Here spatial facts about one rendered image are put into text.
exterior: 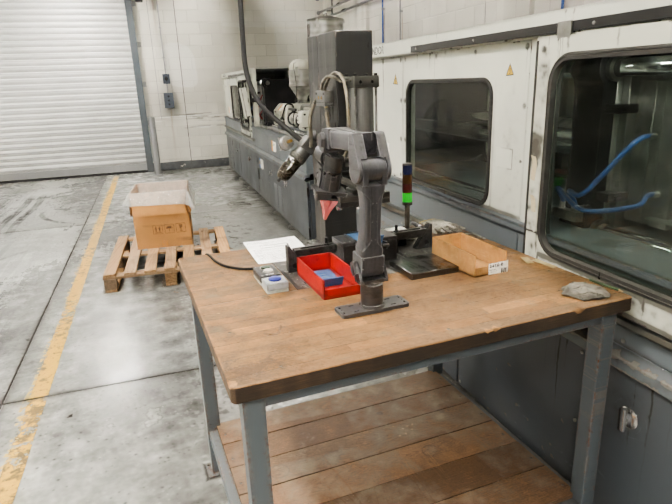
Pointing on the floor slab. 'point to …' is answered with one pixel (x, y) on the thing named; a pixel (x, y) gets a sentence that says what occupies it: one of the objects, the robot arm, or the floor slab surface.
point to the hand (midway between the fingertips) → (324, 216)
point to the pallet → (156, 258)
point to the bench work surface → (558, 323)
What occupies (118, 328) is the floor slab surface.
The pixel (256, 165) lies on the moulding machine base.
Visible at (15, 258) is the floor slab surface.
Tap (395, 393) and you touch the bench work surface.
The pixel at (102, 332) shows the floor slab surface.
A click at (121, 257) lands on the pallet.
